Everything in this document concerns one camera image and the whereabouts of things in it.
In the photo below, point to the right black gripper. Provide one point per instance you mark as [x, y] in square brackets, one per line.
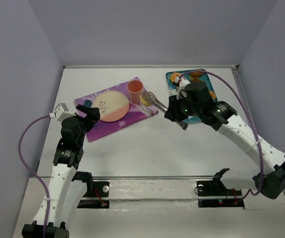
[173, 112]

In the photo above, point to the metal mounting rail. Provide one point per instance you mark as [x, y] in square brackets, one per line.
[151, 177]

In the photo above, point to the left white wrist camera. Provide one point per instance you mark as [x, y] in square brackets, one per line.
[60, 112]

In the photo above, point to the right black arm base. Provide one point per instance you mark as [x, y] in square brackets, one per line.
[213, 194]

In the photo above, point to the glazed ring doughnut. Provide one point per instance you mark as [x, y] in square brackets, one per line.
[175, 77]

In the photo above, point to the teal floral tray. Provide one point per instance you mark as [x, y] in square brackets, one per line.
[172, 88]

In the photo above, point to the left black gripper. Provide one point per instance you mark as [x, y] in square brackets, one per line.
[90, 115]

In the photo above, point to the pink plastic cup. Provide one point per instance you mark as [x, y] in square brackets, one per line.
[135, 88]

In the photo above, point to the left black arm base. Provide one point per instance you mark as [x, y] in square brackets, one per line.
[97, 192]

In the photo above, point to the blue plastic spoon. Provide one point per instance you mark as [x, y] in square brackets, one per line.
[87, 103]

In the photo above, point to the metal serving tongs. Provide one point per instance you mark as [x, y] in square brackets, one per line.
[150, 97]

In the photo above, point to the cream and pink plate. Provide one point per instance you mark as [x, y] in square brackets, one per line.
[113, 105]

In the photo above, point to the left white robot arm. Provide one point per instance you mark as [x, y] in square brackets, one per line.
[67, 184]

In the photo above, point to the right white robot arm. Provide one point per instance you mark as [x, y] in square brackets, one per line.
[270, 180]

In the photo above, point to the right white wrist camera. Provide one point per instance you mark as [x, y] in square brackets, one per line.
[181, 84]

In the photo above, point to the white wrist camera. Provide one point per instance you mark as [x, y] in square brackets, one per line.
[181, 84]
[60, 112]

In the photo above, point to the brown bread wedge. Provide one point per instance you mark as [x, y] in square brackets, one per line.
[196, 74]

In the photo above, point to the purple floral placemat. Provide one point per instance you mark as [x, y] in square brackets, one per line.
[136, 113]

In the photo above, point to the small glazed bun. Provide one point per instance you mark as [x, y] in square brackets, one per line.
[213, 95]

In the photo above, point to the small round bread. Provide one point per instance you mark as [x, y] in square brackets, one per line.
[145, 102]

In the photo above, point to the dark chocolate pastry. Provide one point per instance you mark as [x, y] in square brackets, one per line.
[194, 80]

